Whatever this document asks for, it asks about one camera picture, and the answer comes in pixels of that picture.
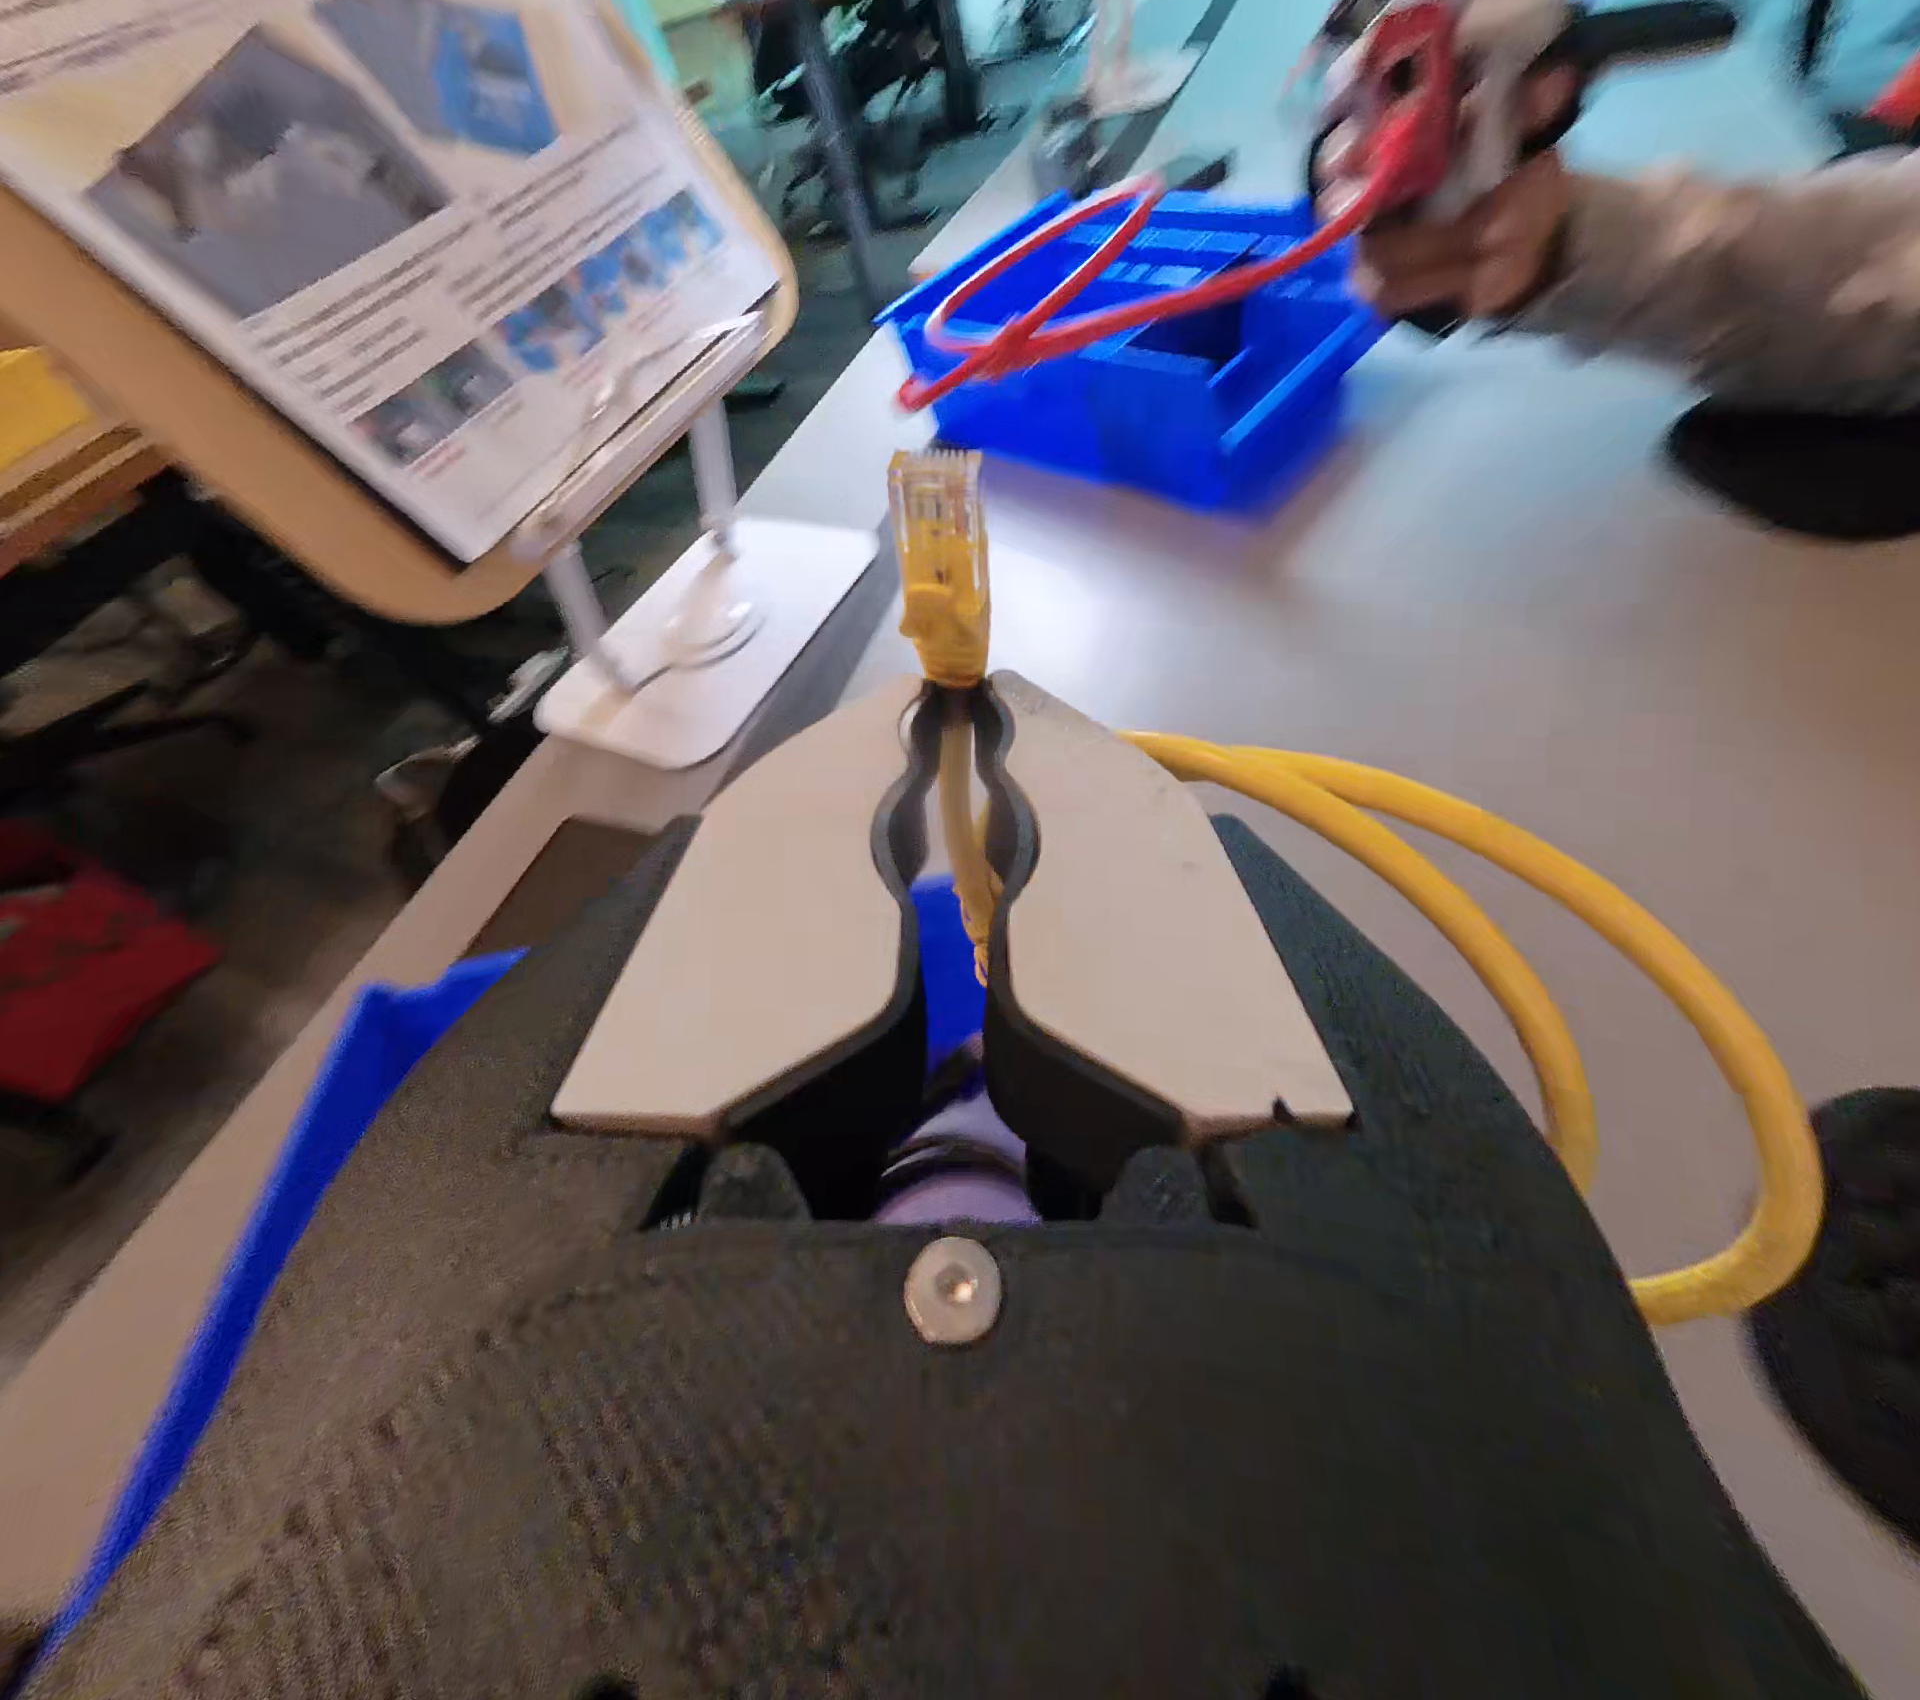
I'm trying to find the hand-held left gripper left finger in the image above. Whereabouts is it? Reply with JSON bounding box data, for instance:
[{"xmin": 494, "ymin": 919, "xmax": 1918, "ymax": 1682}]
[{"xmin": 550, "ymin": 673, "xmax": 931, "ymax": 1140}]

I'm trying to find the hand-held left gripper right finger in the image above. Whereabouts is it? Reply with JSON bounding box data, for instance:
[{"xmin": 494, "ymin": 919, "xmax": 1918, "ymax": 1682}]
[{"xmin": 974, "ymin": 668, "xmax": 1360, "ymax": 1147}]

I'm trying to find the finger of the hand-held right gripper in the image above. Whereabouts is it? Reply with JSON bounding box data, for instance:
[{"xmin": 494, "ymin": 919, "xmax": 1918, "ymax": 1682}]
[{"xmin": 1436, "ymin": 0, "xmax": 1579, "ymax": 219}]

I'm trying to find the red ethernet splitter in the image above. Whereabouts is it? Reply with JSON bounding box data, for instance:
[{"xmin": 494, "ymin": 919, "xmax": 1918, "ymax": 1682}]
[{"xmin": 1341, "ymin": 0, "xmax": 1464, "ymax": 217}]

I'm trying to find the red ethernet cable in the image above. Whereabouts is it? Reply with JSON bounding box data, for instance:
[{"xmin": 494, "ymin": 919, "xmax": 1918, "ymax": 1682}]
[{"xmin": 896, "ymin": 172, "xmax": 1398, "ymax": 411}]

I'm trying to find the yellow ethernet cable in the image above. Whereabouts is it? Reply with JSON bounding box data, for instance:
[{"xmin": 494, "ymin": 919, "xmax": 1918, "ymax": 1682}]
[{"xmin": 888, "ymin": 446, "xmax": 1828, "ymax": 1329}]

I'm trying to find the blue plastic bin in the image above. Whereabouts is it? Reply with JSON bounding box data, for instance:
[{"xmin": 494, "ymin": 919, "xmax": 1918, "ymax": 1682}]
[
  {"xmin": 874, "ymin": 188, "xmax": 1393, "ymax": 517},
  {"xmin": 0, "ymin": 881, "xmax": 995, "ymax": 1687}
]

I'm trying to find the person's right hand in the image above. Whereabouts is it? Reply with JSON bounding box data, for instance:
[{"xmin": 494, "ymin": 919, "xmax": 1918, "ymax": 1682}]
[{"xmin": 1356, "ymin": 153, "xmax": 1578, "ymax": 329}]

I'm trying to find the black wrist rest pad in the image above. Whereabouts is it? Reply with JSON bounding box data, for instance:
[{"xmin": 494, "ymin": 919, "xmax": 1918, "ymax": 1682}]
[
  {"xmin": 1745, "ymin": 1087, "xmax": 1920, "ymax": 1551},
  {"xmin": 1664, "ymin": 401, "xmax": 1920, "ymax": 544}
]

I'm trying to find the red floor bag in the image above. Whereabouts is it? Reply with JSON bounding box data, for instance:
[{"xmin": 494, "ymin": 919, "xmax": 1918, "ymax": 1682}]
[{"xmin": 0, "ymin": 814, "xmax": 228, "ymax": 1105}]

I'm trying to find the black light stand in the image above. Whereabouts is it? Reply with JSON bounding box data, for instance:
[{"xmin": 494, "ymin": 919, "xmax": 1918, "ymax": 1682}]
[{"xmin": 784, "ymin": 0, "xmax": 889, "ymax": 310}]

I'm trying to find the printed instruction board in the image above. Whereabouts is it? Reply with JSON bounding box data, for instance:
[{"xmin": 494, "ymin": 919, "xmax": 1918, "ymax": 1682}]
[{"xmin": 0, "ymin": 0, "xmax": 800, "ymax": 626}]

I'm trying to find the yellow plastic bin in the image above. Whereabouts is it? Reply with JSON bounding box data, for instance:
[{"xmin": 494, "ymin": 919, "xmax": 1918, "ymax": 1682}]
[{"xmin": 0, "ymin": 350, "xmax": 96, "ymax": 476}]

